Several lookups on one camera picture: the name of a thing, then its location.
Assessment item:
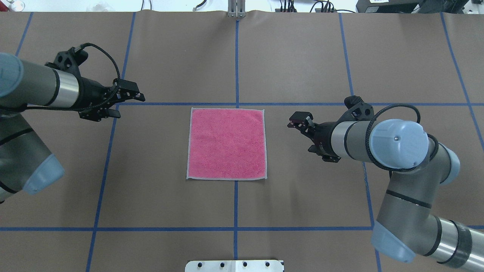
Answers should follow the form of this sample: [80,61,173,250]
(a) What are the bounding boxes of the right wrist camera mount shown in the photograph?
[337,95,375,123]

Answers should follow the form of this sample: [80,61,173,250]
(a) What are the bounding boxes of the aluminium post at table edge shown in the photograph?
[227,0,247,19]

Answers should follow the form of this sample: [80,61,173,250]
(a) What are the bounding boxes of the right black braided cable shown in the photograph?
[365,104,439,172]

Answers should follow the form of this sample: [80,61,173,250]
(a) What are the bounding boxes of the black box top right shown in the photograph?
[356,0,469,14]

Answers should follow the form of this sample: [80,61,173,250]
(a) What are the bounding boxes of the pink and grey towel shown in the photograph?
[186,107,268,181]

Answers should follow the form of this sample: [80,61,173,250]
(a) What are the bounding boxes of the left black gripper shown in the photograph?
[78,77,146,122]

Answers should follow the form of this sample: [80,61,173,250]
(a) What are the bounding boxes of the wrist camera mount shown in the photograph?
[44,48,88,76]
[337,95,375,123]

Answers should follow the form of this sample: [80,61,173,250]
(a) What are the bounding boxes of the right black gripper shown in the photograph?
[287,111,341,162]

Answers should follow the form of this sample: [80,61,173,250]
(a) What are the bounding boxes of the white metal base plate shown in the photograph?
[185,260,285,272]

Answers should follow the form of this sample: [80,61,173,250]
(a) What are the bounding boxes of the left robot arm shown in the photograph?
[0,43,146,203]

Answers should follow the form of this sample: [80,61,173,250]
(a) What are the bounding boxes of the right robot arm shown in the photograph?
[287,110,483,272]

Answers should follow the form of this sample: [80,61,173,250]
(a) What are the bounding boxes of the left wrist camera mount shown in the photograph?
[44,48,88,76]

